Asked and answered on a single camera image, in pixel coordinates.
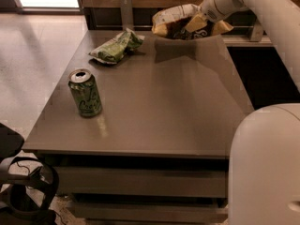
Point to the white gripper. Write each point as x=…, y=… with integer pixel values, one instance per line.
x=210, y=10

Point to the brown chip bag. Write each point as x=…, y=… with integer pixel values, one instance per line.
x=170, y=23

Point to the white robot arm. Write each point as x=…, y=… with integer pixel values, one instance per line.
x=264, y=169

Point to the green chip bag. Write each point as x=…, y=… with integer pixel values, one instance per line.
x=113, y=50

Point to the green soda can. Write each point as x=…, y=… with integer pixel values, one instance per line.
x=83, y=87

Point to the grey drawer cabinet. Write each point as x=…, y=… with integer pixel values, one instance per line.
x=172, y=105

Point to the lower grey drawer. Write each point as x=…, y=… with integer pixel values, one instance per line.
x=147, y=213

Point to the grey drawer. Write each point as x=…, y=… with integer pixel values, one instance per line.
x=142, y=182
x=147, y=213

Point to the upper grey drawer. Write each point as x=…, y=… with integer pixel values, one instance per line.
x=142, y=182

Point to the right metal wall bracket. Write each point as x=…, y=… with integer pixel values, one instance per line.
x=256, y=32

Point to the metal wall bracket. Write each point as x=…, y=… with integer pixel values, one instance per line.
x=127, y=14
x=256, y=32

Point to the left metal wall bracket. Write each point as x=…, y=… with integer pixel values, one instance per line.
x=127, y=14

